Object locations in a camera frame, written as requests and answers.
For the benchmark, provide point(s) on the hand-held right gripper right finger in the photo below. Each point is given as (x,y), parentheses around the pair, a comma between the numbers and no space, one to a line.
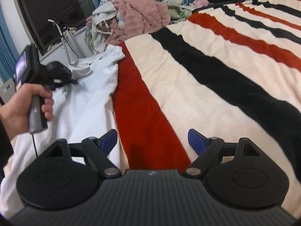
(197,143)

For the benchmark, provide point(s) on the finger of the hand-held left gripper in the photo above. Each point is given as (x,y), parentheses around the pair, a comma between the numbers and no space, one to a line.
(68,80)

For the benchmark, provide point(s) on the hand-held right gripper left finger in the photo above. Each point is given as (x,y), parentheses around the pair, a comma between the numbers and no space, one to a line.
(108,143)

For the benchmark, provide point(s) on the white printed sweatshirt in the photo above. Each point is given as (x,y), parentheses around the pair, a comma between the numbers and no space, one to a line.
(77,113)

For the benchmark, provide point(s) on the person's left hand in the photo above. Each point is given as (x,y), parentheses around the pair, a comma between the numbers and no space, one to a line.
(16,113)

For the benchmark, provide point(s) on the white tripod stand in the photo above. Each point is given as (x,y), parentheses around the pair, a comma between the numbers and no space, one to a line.
(75,44)

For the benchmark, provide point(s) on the light green patterned blanket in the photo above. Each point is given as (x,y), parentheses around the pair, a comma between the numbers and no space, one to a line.
(89,40)

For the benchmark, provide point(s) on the red black cream striped blanket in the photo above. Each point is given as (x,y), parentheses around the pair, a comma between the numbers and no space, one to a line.
(211,87)

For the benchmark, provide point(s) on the dark window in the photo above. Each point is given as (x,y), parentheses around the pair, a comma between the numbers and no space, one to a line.
(47,9)

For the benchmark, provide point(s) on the white blue plush toy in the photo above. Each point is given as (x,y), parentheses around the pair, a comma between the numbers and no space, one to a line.
(121,23)

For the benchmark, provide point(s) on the grey garment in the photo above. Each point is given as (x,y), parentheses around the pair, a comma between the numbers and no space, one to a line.
(105,9)

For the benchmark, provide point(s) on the pink fuzzy blanket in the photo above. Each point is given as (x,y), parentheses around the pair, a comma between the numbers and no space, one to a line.
(141,16)

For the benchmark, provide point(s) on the light green cream blanket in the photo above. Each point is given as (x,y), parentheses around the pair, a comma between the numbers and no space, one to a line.
(178,11)

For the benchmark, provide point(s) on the pink garment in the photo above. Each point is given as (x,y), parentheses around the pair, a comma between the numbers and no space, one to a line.
(199,2)

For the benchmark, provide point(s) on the black camera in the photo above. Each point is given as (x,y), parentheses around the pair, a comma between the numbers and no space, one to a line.
(61,26)

